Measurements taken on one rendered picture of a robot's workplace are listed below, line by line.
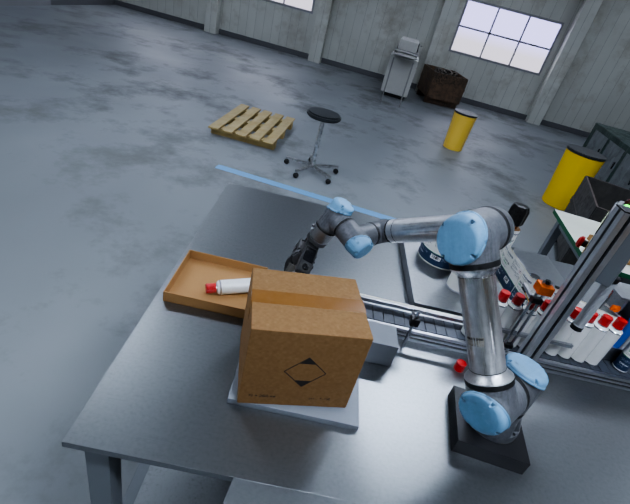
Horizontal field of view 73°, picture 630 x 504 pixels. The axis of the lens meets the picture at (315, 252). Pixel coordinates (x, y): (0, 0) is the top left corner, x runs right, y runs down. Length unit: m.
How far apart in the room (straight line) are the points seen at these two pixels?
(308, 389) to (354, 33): 10.88
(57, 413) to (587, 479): 2.00
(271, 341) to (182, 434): 0.32
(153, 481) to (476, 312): 1.27
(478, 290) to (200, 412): 0.75
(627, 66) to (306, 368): 11.79
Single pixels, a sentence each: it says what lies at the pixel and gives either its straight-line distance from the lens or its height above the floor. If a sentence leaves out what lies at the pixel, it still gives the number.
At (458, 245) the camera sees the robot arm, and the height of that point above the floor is 1.39.
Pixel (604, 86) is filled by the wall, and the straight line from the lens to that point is 12.40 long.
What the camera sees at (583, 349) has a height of 0.94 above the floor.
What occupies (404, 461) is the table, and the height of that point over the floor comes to 0.83.
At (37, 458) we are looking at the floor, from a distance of 2.19.
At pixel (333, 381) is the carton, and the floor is 0.96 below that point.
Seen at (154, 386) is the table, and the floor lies 0.83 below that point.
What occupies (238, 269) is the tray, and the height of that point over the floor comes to 0.83.
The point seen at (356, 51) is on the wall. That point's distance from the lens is 11.70.
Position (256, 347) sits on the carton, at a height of 1.06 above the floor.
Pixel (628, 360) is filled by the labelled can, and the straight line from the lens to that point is 1.92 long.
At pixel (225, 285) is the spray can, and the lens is 1.50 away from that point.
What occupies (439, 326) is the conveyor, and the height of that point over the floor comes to 0.88.
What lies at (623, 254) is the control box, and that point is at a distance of 1.39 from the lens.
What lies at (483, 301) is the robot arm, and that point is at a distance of 1.06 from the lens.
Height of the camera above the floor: 1.82
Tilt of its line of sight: 32 degrees down
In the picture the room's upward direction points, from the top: 15 degrees clockwise
